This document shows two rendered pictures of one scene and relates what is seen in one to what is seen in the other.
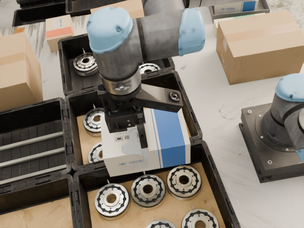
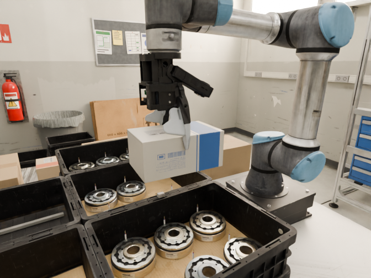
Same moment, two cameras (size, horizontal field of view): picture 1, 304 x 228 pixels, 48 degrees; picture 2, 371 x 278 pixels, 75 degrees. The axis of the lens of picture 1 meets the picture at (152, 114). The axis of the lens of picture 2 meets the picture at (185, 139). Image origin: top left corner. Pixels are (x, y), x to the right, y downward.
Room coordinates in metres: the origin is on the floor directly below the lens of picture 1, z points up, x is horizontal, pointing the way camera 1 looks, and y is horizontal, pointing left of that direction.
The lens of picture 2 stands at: (-0.05, 0.25, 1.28)
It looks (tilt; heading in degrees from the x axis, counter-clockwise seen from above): 17 degrees down; 334
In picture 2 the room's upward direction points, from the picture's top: straight up
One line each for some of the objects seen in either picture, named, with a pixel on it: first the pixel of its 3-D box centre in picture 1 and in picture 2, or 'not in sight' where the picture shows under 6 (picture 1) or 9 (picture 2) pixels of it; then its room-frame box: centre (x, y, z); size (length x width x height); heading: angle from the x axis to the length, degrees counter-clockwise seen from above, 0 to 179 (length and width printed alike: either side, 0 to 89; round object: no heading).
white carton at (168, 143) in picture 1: (145, 140); (175, 147); (0.46, 0.03, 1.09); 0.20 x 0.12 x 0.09; 92
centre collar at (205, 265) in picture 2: not in sight; (208, 272); (0.29, 0.03, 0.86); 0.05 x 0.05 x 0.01
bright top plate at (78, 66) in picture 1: (86, 61); (81, 166); (1.01, 0.23, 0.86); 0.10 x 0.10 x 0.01
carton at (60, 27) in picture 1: (60, 33); (49, 167); (1.37, 0.38, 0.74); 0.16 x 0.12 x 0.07; 5
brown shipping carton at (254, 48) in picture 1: (258, 47); (217, 155); (1.03, -0.48, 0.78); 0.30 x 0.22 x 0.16; 92
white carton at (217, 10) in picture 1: (234, 2); not in sight; (1.40, -0.48, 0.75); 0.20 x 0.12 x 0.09; 81
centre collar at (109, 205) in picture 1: (111, 198); (133, 250); (0.42, 0.15, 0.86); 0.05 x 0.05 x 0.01
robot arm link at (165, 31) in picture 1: (169, 28); (201, 7); (0.48, -0.05, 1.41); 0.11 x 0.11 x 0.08; 1
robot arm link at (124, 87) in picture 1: (121, 76); (164, 42); (0.46, 0.05, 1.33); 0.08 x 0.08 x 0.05
